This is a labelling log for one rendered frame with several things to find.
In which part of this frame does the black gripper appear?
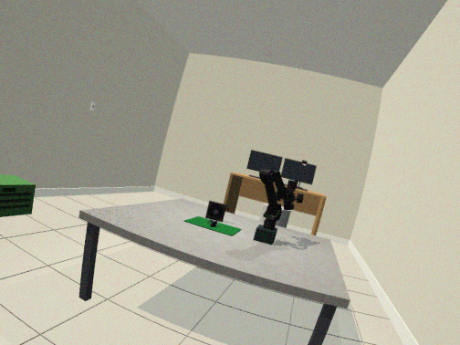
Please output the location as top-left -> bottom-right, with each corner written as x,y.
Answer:
275,192 -> 304,203

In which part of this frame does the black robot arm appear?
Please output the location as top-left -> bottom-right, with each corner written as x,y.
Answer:
259,168 -> 297,230

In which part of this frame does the green circuit board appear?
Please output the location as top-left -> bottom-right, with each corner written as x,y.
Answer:
184,216 -> 242,236

